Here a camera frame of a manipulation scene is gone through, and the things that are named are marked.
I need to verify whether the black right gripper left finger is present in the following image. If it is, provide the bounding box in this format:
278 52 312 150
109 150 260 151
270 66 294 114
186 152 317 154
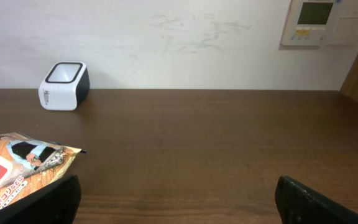
0 175 81 224

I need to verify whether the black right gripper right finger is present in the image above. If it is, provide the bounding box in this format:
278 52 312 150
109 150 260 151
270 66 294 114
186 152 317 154
275 175 358 224

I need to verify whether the white barcode scanner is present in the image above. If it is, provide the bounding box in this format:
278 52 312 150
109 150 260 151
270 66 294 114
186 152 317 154
38 62 90 111

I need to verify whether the beige wall control panel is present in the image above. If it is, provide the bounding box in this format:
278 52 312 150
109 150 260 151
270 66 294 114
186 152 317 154
281 0 358 47

